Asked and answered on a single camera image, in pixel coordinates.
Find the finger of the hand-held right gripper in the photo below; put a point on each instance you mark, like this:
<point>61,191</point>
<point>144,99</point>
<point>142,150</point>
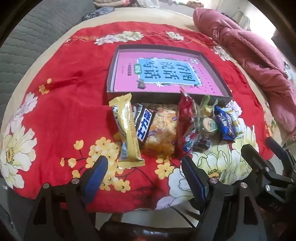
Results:
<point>277,150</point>
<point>254,157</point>

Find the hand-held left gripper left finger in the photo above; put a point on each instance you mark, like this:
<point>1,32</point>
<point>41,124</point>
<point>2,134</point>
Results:
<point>96,176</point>

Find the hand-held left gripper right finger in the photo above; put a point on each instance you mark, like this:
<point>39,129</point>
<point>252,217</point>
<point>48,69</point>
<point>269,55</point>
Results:
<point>194,178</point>

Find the blue cookie packet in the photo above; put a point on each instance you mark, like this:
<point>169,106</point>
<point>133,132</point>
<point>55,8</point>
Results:
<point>225,125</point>

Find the gold snack bar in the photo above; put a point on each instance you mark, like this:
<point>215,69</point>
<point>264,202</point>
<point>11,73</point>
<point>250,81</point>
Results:
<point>129,134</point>

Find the red snack packet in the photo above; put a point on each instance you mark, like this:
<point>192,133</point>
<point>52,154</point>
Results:
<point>185,125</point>

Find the clear rice cracker packet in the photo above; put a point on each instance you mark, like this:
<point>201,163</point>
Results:
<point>161,134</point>

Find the black chocolate bar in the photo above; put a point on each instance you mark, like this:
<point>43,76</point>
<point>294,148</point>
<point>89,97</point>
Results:
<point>143,129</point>

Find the grey shallow cardboard box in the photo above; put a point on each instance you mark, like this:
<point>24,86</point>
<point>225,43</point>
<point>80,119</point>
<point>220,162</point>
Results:
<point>161,99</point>

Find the dark glossy wrapped candy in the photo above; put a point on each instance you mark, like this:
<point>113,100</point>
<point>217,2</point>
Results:
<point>202,143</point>

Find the clear green candy bag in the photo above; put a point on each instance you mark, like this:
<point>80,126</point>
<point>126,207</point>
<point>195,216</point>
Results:
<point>205,122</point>

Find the red floral cloth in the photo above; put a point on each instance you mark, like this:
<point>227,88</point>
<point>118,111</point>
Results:
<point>69,92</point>

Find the pink quilt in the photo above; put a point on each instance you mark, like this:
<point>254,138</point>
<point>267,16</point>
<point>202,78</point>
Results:
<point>254,58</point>

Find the pink book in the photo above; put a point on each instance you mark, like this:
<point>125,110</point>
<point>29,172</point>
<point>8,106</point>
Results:
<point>129,76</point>

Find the grey quilted headboard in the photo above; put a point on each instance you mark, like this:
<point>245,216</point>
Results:
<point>34,34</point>

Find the dark floral cushion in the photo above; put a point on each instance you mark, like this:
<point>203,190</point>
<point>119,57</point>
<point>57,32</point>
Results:
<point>99,12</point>

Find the beige bed sheet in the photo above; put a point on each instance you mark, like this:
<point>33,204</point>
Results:
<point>161,16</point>

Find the pile of folded clothes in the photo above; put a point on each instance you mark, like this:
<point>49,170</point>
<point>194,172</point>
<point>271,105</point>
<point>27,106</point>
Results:
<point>104,1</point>

